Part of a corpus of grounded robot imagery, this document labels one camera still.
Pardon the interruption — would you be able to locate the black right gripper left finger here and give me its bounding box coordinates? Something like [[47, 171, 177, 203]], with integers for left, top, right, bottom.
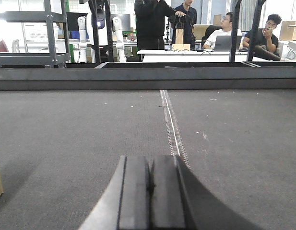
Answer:
[[79, 156, 149, 230]]

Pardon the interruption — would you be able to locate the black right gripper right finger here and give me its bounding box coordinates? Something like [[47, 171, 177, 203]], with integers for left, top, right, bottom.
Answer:
[[151, 155, 260, 230]]

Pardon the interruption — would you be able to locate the grey metal shelf rack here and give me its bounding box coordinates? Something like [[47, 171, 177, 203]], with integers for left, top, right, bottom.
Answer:
[[0, 0, 70, 68]]

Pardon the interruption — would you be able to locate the white work table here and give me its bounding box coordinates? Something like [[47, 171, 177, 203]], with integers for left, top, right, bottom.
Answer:
[[137, 48, 283, 63]]

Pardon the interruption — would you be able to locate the grey laptop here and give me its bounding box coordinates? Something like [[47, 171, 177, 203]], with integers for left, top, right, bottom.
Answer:
[[213, 35, 242, 52]]

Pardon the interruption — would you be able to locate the small brown paper bag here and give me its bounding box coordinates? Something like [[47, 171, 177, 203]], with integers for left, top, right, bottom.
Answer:
[[175, 28, 184, 44]]

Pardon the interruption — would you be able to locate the seated person black shirt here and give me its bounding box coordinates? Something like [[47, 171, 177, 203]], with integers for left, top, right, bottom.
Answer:
[[254, 14, 282, 61]]

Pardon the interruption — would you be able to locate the standing person dark blue shirt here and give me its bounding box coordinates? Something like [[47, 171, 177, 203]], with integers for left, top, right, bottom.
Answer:
[[174, 0, 197, 50]]

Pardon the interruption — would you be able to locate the seated person white shirt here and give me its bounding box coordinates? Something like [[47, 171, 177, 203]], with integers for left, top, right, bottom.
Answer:
[[202, 12, 233, 49]]

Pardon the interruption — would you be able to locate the standing person in black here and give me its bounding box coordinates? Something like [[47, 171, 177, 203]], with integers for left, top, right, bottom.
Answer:
[[134, 0, 186, 50]]

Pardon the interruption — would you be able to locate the white humanoid robot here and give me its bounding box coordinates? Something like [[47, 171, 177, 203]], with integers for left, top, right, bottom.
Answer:
[[77, 0, 127, 63]]

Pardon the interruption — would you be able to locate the dark conveyor side rail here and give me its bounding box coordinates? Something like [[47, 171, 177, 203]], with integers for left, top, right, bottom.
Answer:
[[0, 61, 296, 91]]

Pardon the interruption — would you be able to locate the black perforated upright post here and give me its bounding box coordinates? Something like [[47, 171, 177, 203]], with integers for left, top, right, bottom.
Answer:
[[229, 0, 242, 62]]

